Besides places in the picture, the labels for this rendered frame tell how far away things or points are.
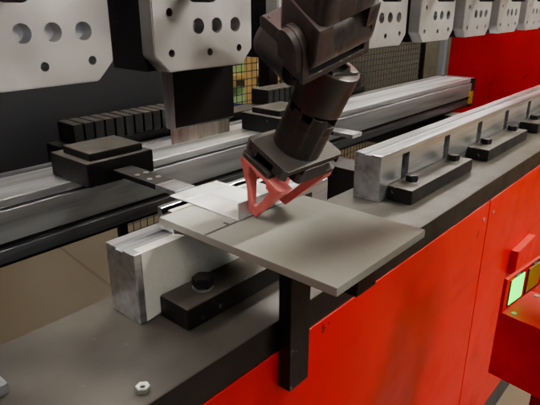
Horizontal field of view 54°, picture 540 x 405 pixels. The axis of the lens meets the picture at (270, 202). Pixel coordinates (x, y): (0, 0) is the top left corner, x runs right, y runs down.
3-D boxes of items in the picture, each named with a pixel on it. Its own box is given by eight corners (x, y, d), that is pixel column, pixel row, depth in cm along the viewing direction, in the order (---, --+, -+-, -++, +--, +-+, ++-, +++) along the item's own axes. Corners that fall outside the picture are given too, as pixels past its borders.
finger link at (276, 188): (222, 200, 65) (245, 139, 59) (262, 186, 70) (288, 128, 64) (258, 238, 62) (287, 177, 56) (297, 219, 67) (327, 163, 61)
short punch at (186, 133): (177, 146, 66) (172, 67, 62) (166, 144, 67) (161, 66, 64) (234, 132, 73) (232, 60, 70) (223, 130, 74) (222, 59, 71)
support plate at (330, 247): (336, 297, 50) (337, 288, 49) (159, 224, 66) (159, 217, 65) (424, 237, 62) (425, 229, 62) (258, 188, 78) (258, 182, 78)
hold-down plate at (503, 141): (487, 161, 132) (488, 150, 131) (466, 157, 135) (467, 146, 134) (526, 140, 153) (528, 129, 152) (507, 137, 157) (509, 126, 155)
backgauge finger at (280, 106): (339, 149, 101) (341, 123, 100) (241, 128, 117) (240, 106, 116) (372, 137, 110) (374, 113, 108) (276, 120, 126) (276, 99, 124)
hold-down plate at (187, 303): (188, 332, 64) (187, 310, 63) (160, 315, 68) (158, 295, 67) (332, 250, 85) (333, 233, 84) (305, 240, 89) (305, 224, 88)
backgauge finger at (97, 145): (151, 214, 70) (148, 177, 69) (52, 174, 87) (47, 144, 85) (217, 190, 79) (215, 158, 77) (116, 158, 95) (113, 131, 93)
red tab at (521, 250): (514, 275, 145) (518, 251, 143) (506, 272, 146) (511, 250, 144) (531, 256, 156) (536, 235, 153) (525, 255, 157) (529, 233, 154)
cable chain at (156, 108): (75, 146, 97) (72, 124, 96) (59, 141, 101) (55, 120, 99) (222, 116, 123) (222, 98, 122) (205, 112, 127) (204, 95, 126)
